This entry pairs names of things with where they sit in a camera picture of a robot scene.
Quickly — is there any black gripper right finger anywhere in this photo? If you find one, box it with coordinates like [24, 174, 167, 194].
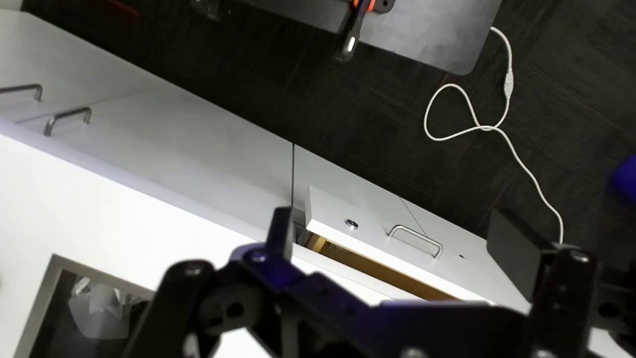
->
[485, 206, 596, 358]

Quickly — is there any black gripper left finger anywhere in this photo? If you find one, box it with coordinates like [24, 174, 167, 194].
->
[264, 204, 310, 264]

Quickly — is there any white drawer with wooden interior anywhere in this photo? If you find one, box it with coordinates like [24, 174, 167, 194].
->
[290, 182, 532, 313]

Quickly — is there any white counter cabinet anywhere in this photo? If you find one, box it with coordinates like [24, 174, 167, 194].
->
[0, 7, 636, 358]

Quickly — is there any clear trash bag liner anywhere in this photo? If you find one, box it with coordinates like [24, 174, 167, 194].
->
[65, 276, 145, 341]

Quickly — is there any black clamp with orange grip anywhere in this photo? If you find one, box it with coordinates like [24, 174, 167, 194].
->
[334, 0, 399, 65]

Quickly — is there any thin white cable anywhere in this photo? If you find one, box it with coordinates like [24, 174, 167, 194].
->
[421, 23, 566, 246]

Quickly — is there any grey metal base plate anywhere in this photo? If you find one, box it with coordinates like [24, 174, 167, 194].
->
[191, 0, 505, 77]

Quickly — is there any silver cabinet door handle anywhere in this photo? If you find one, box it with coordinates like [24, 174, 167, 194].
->
[42, 105, 95, 138]
[0, 81, 46, 103]

